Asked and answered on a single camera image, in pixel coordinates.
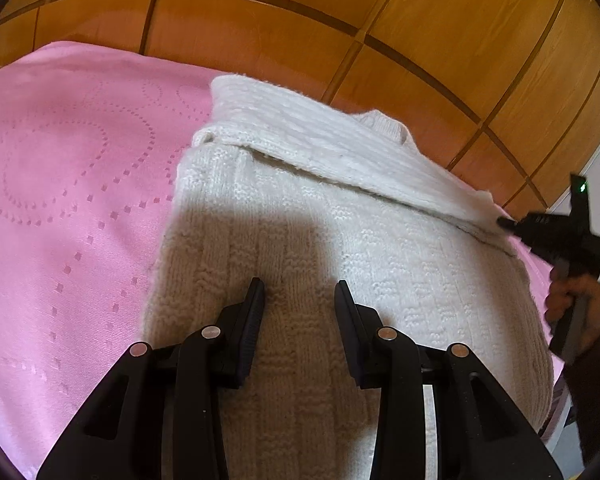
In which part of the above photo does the white knitted sweater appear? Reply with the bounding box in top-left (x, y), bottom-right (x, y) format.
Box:
top-left (144, 75), bottom-right (554, 479)

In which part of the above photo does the person's right hand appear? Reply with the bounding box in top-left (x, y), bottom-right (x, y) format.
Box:
top-left (544, 269), bottom-right (600, 356)

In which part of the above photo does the pink patterned bedspread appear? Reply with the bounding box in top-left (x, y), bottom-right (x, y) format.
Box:
top-left (0, 40), bottom-right (566, 480)

